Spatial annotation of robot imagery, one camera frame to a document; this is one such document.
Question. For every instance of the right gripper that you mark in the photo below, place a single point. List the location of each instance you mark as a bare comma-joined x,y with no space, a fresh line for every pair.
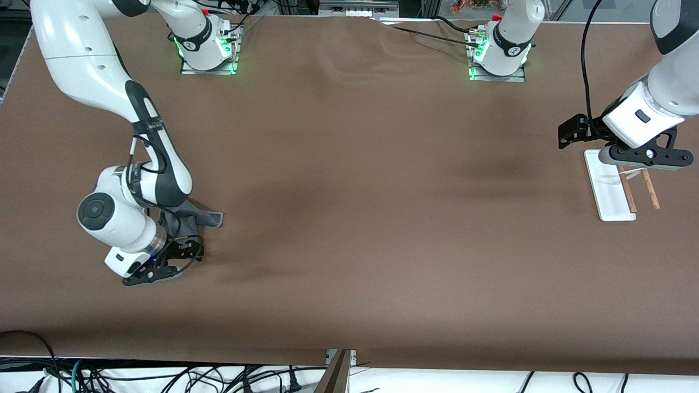
176,247

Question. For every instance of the white flat board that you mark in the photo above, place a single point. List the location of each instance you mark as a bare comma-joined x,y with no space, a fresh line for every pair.
407,21

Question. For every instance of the white power strip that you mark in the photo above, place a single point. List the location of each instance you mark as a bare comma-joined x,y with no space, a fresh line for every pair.
360,12

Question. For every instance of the grey and pink microfibre towel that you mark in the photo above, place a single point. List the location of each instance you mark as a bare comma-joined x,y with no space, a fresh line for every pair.
207,218

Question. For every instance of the colourful snack pack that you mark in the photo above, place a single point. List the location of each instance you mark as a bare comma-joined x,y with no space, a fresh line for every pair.
469,5

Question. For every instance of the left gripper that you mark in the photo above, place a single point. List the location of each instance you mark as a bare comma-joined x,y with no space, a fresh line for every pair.
594,126

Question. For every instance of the grey metal frame rail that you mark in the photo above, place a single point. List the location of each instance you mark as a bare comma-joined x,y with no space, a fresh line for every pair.
13,68

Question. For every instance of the white and wooden towel rack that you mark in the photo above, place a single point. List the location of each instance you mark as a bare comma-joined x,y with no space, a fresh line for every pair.
611,196

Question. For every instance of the aluminium camera pole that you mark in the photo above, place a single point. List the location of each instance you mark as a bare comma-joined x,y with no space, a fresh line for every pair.
336,376

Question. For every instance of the black power plug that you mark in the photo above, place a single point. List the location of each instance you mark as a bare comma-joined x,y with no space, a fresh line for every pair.
295,385

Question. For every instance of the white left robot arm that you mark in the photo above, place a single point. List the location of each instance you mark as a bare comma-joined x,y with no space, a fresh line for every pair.
674,87

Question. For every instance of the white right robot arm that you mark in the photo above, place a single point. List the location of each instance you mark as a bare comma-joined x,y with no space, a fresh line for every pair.
71,43

